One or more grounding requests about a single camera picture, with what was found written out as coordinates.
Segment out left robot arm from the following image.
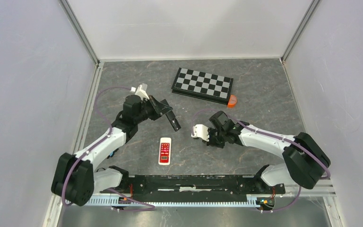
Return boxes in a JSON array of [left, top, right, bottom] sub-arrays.
[[51, 95, 173, 206]]

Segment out black grey checkerboard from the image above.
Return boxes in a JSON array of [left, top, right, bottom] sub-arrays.
[[171, 68, 233, 105]]

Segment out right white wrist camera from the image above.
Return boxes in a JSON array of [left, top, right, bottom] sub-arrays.
[[191, 124, 209, 142]]

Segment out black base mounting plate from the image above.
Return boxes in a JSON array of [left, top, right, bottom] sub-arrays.
[[115, 175, 285, 202]]

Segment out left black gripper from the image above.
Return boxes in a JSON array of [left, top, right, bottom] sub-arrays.
[[135, 95, 173, 124]]

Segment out grey slotted cable duct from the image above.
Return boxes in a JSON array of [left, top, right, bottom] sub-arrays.
[[63, 195, 259, 207]]

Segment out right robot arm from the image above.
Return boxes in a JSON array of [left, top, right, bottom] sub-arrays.
[[191, 111, 331, 193]]

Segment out orange round object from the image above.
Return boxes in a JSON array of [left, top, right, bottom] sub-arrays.
[[227, 95, 237, 108]]

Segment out white red remote control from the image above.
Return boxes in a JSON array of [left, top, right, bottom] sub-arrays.
[[158, 137, 172, 166]]

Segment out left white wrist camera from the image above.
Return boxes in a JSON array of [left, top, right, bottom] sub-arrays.
[[130, 83, 150, 101]]

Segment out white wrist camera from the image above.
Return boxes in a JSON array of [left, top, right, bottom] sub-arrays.
[[130, 83, 150, 101], [191, 124, 209, 142]]

